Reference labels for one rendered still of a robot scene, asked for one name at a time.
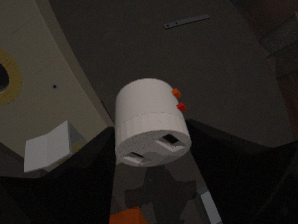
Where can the white cylinder with two slots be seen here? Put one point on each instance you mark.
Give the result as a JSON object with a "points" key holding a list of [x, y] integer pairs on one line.
{"points": [[150, 129]]}

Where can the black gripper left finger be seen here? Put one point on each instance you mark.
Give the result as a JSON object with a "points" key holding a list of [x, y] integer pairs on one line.
{"points": [[76, 192]]}

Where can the grey square tray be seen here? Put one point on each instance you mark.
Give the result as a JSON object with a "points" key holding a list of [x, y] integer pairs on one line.
{"points": [[209, 206]]}

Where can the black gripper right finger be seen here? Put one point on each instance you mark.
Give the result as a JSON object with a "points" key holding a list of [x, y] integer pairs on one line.
{"points": [[242, 176]]}

